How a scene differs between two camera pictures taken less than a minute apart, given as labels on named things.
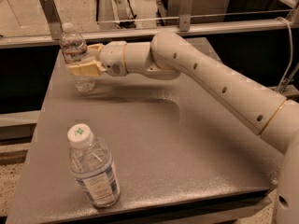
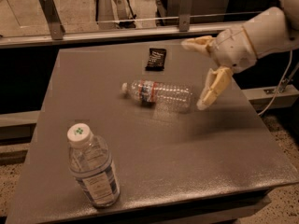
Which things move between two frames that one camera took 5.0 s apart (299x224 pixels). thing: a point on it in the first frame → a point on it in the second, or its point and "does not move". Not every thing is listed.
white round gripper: (112, 59) → (234, 49)
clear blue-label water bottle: (92, 163) does not move
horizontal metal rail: (203, 30) does not move
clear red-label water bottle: (73, 45) → (171, 96)
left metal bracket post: (50, 10) does not move
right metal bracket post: (186, 7) does not move
